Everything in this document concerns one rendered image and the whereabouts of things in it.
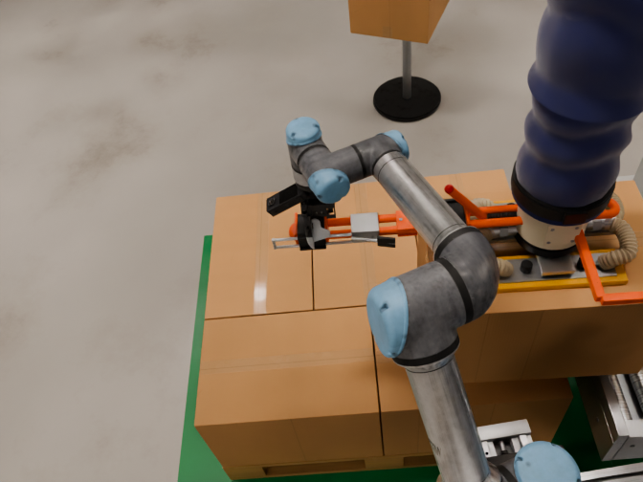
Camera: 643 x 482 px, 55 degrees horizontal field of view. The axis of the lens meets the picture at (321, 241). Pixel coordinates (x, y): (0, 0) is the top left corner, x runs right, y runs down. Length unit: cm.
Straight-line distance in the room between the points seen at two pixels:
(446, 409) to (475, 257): 25
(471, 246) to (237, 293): 140
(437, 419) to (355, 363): 104
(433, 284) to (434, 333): 8
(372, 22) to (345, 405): 190
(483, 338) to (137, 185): 244
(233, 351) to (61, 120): 251
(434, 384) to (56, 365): 230
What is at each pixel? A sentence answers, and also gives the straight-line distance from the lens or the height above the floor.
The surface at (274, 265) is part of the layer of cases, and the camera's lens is 235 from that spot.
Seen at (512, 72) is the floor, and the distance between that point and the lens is 404.
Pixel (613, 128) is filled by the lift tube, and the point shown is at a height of 156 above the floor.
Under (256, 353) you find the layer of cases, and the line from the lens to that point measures 217.
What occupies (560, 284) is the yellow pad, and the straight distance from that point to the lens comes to 164.
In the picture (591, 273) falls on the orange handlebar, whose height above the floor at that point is 121.
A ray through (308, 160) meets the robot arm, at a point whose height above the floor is 153.
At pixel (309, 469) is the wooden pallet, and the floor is 2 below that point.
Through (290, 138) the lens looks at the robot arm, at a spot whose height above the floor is 155.
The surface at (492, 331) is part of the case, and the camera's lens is 167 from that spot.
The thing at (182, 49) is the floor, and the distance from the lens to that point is 457.
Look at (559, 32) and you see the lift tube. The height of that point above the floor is 175.
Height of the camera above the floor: 241
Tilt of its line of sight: 51 degrees down
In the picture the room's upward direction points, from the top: 10 degrees counter-clockwise
